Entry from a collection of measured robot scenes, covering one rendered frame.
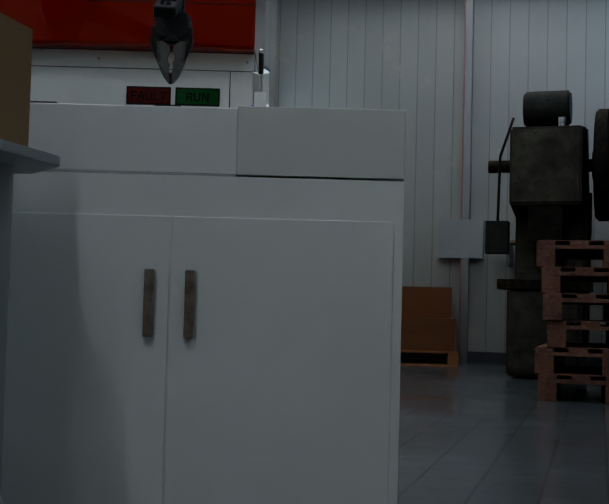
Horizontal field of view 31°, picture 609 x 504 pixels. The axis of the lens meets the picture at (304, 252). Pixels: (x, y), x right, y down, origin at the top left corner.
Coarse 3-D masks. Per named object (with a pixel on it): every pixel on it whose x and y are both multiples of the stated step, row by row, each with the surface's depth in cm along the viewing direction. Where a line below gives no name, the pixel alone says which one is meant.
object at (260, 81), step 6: (258, 78) 256; (264, 78) 256; (258, 84) 257; (264, 84) 257; (258, 90) 257; (264, 90) 258; (258, 96) 255; (264, 96) 255; (258, 102) 255; (264, 102) 255
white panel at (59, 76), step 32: (32, 64) 291; (64, 64) 291; (96, 64) 291; (128, 64) 291; (192, 64) 291; (224, 64) 291; (32, 96) 290; (64, 96) 290; (96, 96) 290; (224, 96) 291
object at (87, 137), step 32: (32, 128) 227; (64, 128) 227; (96, 128) 227; (128, 128) 227; (160, 128) 227; (192, 128) 227; (224, 128) 227; (64, 160) 227; (96, 160) 227; (128, 160) 227; (160, 160) 227; (192, 160) 227; (224, 160) 227
